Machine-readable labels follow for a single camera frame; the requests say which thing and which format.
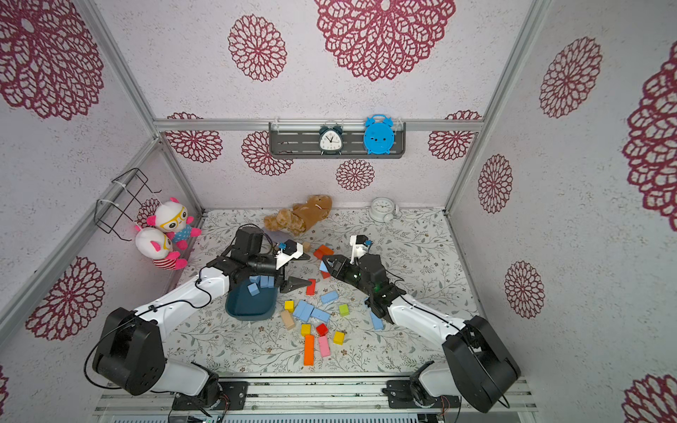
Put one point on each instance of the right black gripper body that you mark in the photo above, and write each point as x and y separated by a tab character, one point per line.
338	265

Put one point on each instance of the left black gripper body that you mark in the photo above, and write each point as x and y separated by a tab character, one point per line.
265	265

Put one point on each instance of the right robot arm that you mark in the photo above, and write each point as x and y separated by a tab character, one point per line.
477	366

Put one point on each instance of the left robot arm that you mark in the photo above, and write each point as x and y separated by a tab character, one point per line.
130	353

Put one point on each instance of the blue blocks cluster front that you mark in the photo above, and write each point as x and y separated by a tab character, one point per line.
303	311

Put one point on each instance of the orange red block back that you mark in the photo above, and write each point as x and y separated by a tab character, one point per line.
322	251

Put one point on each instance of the blue block in bin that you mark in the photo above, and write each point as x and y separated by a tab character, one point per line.
267	282

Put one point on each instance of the red block upright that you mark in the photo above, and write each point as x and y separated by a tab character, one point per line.
311	288

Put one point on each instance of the blue cube in bin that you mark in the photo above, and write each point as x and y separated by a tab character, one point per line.
253	289

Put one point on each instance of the tan wooden block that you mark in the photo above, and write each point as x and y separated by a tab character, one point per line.
287	319

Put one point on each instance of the teal plastic bin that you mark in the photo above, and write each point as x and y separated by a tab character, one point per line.
241	305

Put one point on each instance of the green cube block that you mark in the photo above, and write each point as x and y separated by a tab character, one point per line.
344	310

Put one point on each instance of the blue long block right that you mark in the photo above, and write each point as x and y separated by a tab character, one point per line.
377	322

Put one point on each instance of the red cube front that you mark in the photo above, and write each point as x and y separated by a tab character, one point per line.
322	330

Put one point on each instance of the brown plush dog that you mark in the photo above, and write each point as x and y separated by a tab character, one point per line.
301	217

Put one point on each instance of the long orange block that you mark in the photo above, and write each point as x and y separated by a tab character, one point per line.
309	350

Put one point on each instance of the white alarm clock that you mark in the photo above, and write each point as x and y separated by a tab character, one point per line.
383	210

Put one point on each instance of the long pink block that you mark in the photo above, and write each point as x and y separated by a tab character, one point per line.
324	346

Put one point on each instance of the yellow cube front right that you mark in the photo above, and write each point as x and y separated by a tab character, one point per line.
339	338

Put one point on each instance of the white plush with glasses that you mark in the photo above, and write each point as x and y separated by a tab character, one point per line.
173	220

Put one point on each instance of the white plush striped shirt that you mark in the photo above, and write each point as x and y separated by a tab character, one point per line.
155	245

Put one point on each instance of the dark green alarm clock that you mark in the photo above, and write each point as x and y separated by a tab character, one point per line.
331	140

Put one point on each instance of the blue alarm clock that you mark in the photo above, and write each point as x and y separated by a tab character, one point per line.
379	135

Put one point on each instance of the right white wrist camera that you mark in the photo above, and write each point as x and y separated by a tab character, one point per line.
360	246

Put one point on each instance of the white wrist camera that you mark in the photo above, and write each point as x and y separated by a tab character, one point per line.
360	246
288	251

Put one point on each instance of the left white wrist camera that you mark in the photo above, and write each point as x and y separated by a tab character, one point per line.
288	251

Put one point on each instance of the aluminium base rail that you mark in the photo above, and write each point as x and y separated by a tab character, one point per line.
314	398

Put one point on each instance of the grey wall shelf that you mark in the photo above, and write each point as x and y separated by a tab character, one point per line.
301	141

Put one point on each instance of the black wire basket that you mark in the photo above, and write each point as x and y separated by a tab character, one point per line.
132	199

